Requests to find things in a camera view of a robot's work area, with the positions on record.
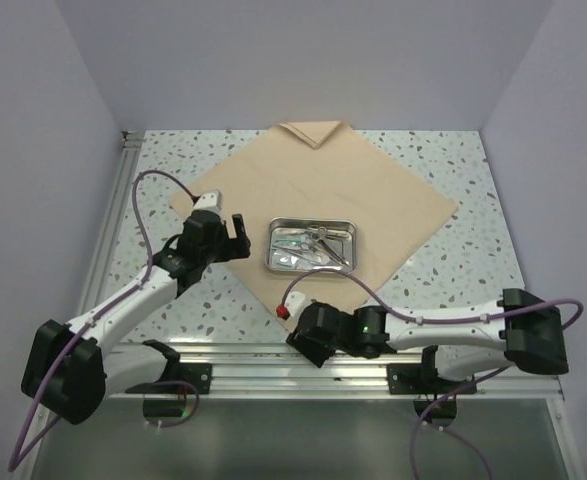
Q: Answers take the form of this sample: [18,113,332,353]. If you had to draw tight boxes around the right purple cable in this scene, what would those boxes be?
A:
[280,269,585,480]

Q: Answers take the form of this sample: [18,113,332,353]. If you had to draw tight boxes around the stainless steel tray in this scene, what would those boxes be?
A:
[265,217,357,273]

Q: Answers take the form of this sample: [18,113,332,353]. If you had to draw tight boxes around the beige cloth mat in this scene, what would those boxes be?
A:
[169,121,457,324]

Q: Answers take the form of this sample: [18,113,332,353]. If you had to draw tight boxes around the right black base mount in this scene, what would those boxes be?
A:
[386,363,477,396]

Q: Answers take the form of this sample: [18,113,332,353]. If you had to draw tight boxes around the purple cable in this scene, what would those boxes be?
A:
[280,269,585,480]
[6,170,204,474]

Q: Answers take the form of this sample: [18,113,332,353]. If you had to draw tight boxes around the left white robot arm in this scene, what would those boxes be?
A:
[21,209,251,425]

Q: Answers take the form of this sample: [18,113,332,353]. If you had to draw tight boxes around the green white suture packet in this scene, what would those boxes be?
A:
[272,238,303,250]

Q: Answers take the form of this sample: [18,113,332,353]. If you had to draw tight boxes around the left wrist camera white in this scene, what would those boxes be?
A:
[193,189,223,214]

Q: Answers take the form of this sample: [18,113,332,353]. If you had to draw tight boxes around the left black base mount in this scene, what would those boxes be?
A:
[141,362,213,395]

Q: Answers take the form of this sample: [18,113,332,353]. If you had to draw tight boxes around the aluminium rail frame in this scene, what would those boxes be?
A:
[36,130,564,401]

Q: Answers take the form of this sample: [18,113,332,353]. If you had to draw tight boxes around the hemostat forceps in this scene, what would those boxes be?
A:
[307,225,350,266]

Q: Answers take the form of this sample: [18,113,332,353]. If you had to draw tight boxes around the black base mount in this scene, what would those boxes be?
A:
[141,362,213,395]
[386,363,477,396]

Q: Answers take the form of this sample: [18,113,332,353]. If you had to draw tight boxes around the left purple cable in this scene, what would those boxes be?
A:
[6,170,204,474]

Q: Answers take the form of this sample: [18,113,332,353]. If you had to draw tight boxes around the surgical scissors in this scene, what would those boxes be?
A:
[272,239,313,255]

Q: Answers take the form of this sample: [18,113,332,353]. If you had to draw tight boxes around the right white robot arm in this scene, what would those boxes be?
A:
[276,289,569,393]

